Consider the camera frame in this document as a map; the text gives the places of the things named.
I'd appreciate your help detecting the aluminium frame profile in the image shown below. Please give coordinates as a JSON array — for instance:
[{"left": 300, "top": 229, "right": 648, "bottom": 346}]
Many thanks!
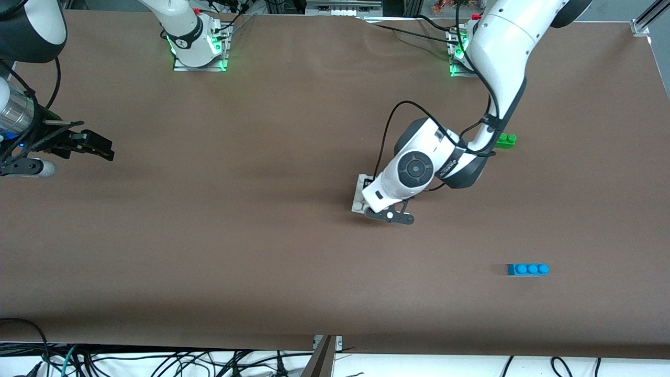
[{"left": 631, "top": 0, "right": 670, "bottom": 37}]

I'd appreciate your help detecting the blue three-stud block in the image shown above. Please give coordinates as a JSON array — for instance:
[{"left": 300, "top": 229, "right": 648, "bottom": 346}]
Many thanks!
[{"left": 507, "top": 263, "right": 550, "bottom": 277}]

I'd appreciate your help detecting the thin black base cable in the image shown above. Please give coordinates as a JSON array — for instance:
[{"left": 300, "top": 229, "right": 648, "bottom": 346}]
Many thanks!
[{"left": 366, "top": 21, "right": 457, "bottom": 47}]

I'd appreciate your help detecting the colourful small toys pile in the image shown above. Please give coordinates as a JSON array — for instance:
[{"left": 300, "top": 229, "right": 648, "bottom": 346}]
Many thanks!
[{"left": 432, "top": 0, "right": 485, "bottom": 14}]

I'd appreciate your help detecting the thick black base cable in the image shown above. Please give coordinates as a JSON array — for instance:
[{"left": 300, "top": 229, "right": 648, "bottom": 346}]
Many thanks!
[{"left": 416, "top": 15, "right": 457, "bottom": 33}]

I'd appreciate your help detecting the teal floor cable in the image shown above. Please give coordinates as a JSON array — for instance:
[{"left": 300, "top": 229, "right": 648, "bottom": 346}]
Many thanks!
[{"left": 59, "top": 345, "right": 79, "bottom": 377}]

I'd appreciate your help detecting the silver ribbed cylinder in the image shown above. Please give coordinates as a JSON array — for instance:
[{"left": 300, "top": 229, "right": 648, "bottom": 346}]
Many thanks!
[{"left": 0, "top": 89, "right": 35, "bottom": 134}]

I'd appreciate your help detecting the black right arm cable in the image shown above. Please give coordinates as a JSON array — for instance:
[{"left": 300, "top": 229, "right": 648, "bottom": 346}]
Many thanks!
[{"left": 0, "top": 57, "right": 84, "bottom": 163}]

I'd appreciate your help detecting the black looped floor cable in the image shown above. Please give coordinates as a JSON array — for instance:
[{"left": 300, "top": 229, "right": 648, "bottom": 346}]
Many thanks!
[{"left": 0, "top": 318, "right": 50, "bottom": 377}]

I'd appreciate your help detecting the white studded base plate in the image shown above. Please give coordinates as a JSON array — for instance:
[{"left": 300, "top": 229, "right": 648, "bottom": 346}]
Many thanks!
[{"left": 351, "top": 174, "right": 370, "bottom": 213}]

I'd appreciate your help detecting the grey power strip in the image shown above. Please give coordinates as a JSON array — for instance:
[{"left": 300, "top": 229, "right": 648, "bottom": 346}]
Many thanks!
[{"left": 306, "top": 0, "right": 383, "bottom": 16}]

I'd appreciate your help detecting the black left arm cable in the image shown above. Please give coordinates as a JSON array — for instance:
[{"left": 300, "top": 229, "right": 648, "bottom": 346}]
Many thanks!
[{"left": 373, "top": 101, "right": 506, "bottom": 181}]

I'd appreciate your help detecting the black floor cables tangle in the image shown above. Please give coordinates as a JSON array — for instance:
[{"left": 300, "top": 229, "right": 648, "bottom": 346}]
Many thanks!
[{"left": 50, "top": 343, "right": 315, "bottom": 377}]

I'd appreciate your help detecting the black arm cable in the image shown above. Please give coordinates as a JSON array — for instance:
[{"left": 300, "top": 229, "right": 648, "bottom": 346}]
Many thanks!
[
  {"left": 373, "top": 101, "right": 506, "bottom": 181},
  {"left": 0, "top": 57, "right": 84, "bottom": 163}
]

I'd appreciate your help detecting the black base cable bundle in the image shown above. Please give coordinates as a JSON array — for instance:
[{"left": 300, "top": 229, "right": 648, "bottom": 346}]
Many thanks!
[{"left": 202, "top": 0, "right": 257, "bottom": 40}]

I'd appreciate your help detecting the dark table support post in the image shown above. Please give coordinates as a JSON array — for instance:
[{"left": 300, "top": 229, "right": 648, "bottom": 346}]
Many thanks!
[{"left": 301, "top": 335, "right": 336, "bottom": 377}]

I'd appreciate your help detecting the brown table cover sheet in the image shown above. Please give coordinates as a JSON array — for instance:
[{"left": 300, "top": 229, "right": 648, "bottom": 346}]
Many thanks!
[{"left": 0, "top": 9, "right": 670, "bottom": 359}]

